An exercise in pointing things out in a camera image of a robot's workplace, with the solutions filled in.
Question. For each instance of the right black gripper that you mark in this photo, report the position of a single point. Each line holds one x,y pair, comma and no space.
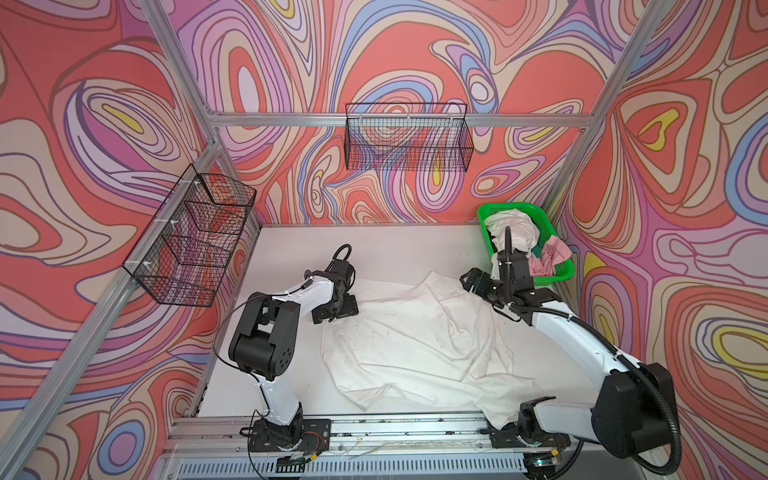
479,289

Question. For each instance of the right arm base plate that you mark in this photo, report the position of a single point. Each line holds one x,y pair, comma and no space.
525,432

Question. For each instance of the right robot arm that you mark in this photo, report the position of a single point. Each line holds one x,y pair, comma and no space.
635,414

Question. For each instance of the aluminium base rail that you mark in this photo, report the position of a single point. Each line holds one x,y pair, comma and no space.
378,446

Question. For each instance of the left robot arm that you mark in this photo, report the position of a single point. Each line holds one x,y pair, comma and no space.
264,343

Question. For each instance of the black wire basket back wall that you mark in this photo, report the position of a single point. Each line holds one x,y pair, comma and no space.
407,136

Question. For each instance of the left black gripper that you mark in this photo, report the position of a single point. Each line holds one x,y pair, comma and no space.
351,307

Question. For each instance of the white t shirt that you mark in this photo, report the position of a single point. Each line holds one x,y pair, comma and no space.
432,343

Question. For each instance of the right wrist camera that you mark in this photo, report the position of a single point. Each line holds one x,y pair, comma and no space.
503,268

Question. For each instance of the black wire basket left wall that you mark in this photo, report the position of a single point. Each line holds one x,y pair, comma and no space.
185,251

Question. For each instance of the green plastic laundry basket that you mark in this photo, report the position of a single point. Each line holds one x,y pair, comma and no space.
564,271

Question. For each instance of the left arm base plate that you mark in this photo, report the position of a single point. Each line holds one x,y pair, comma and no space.
309,436

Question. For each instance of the black wire basket wall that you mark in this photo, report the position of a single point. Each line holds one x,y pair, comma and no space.
407,136
185,251

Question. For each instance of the pink cloth in basket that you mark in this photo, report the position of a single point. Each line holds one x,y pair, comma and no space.
547,267

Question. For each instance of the white cloth in basket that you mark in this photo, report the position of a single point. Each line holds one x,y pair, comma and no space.
512,228

